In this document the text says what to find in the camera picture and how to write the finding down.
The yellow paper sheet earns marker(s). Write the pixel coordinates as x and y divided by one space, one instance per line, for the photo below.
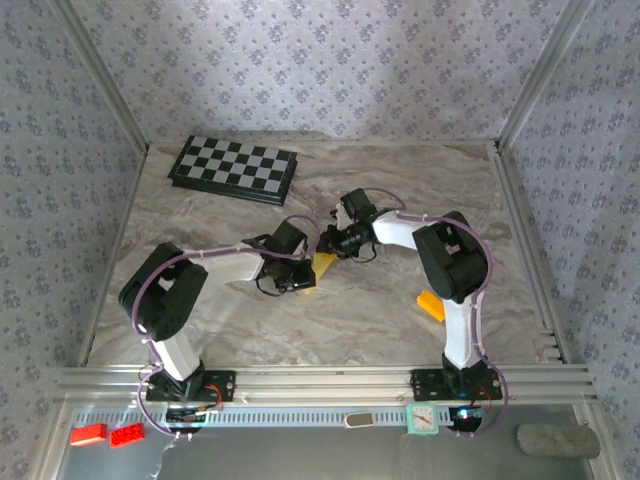
324 261

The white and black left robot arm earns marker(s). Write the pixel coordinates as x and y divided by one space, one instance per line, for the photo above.
177 355

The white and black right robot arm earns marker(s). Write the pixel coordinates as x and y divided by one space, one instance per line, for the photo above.
460 335

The black and grey chessboard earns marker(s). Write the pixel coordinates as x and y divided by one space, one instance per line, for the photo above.
230 162

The orange toy brick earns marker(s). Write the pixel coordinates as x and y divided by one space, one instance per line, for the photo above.
429 305

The grey metal shelf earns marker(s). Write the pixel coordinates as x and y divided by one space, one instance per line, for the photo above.
300 455

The mint green alarm clock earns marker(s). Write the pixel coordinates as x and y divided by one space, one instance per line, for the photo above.
421 418

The studded red toy brick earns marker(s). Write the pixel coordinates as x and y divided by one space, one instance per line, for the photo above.
127 435

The smooth red toy brick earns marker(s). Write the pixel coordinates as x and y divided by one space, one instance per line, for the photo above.
89 434

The grey stone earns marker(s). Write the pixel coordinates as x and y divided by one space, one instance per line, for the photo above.
557 441

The aluminium profile rail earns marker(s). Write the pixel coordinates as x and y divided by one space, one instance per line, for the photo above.
325 385

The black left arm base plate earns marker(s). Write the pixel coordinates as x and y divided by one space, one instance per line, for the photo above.
222 385

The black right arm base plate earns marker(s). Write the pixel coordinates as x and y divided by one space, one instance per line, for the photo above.
425 382

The aluminium side rail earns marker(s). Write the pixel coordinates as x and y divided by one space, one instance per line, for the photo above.
527 250
116 250

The aluminium frame post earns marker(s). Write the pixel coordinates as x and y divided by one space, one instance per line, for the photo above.
540 75
104 75

